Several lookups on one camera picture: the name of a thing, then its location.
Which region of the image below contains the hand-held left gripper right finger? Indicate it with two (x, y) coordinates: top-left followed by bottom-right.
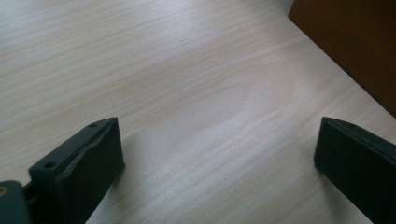
(313, 116), (396, 224)

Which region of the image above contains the brown wooden box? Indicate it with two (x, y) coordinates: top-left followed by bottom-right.
(288, 0), (396, 119)

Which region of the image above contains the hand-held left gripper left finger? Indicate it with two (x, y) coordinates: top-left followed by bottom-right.
(28, 117), (126, 224)

